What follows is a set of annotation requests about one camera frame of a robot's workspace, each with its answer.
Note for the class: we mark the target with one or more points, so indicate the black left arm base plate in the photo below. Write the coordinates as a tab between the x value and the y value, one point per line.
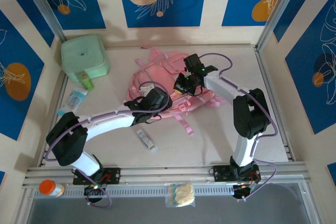
113	175

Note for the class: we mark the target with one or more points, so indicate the bottle with orange lid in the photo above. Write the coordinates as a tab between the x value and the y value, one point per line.
48	187

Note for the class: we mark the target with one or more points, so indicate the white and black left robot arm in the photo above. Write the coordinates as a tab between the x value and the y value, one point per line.
68	142

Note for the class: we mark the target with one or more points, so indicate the mint green square lunch bag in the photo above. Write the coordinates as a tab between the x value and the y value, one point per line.
81	53

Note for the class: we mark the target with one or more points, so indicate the pink student backpack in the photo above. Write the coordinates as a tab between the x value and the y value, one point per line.
155	74

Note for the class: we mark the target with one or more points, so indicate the aluminium table side rail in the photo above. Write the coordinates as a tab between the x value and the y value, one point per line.
59	95
266	77

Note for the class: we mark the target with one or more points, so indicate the small white packaged tube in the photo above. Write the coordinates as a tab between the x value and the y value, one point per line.
145	138

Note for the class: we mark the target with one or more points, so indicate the aluminium frame rail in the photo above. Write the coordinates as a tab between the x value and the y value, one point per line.
168	172

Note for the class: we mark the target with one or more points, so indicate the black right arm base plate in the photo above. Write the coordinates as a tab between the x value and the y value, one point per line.
221	172

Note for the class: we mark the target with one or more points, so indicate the aluminium frame post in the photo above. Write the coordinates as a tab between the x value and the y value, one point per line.
43	6
278	6

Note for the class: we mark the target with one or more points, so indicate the small green bottle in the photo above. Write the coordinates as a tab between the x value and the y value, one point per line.
86	82

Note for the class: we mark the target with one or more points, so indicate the light blue tissue pack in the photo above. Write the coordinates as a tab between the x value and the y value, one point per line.
74	98

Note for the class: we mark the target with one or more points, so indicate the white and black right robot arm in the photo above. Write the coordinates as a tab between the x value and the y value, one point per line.
249	116

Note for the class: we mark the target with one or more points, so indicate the bag of white snacks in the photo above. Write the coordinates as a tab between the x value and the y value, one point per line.
182	193

